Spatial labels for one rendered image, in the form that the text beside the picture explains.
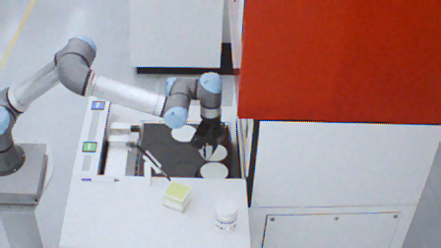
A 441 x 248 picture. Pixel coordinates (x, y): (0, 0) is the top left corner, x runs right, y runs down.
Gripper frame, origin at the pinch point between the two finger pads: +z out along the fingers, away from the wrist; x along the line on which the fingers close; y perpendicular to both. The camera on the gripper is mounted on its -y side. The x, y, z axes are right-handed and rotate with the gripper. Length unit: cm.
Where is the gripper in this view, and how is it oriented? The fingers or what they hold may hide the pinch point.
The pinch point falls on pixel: (205, 158)
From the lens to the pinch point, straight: 234.8
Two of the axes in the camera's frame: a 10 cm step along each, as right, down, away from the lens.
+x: -8.6, -3.5, 3.6
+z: -0.5, 7.8, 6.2
